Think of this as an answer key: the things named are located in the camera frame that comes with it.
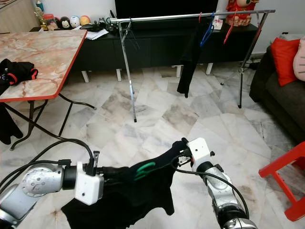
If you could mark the green plastic hanger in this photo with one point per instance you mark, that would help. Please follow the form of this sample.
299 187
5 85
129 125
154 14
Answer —
145 169

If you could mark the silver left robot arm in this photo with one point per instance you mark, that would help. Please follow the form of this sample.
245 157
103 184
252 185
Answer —
38 183

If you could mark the blue plastic hanger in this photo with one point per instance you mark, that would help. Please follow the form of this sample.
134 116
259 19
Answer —
207 34

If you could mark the red plastic hanger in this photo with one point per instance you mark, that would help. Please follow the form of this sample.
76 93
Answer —
229 32
200 17

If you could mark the red plastic stool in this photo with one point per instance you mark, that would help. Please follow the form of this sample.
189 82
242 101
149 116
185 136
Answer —
281 158

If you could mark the black television console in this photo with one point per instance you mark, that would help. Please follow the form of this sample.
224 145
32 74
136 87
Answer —
152 47

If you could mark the dark brown fabric sofa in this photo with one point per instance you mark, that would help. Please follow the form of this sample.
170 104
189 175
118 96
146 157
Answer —
286 105

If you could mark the white pink tissue box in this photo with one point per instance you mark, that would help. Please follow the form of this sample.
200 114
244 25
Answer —
217 24

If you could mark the marble top folding table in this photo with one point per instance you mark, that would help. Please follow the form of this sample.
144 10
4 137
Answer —
43 57

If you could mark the red cushion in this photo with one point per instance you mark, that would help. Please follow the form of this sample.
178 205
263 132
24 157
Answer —
285 59

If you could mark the white paper sheets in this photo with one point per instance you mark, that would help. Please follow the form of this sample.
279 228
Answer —
96 34

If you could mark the black jacket with red trim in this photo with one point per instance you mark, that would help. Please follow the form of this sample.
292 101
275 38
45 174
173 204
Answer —
14 71

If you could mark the black flat television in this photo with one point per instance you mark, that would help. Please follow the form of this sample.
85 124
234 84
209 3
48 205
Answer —
167 7

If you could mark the pink cat face pillow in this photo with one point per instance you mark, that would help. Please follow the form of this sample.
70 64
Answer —
300 59

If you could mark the red laughing Buddha statue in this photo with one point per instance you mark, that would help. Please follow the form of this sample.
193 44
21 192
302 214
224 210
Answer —
242 13

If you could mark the orange round toy figure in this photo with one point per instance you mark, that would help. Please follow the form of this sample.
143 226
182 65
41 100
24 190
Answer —
85 20

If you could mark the white round toy figure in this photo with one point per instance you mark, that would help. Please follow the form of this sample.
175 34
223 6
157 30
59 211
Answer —
74 22

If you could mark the black round toy figure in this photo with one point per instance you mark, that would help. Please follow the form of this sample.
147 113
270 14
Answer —
64 24

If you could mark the gold trophy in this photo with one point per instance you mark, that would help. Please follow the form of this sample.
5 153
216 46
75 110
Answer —
39 16

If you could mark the light wood cabinet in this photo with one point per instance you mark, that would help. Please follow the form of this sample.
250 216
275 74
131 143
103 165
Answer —
16 16

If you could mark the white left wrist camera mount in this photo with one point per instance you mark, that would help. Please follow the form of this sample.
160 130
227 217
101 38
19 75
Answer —
89 186

